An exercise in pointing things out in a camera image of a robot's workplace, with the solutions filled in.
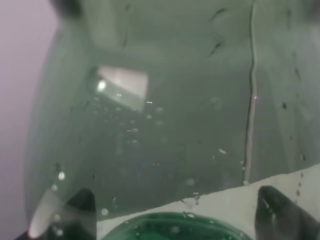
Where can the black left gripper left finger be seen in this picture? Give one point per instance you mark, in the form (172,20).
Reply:
(54,219)

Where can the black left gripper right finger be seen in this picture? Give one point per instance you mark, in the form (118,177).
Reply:
(279,218)

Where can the green transparent water bottle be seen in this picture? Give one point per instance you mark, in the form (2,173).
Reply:
(175,112)

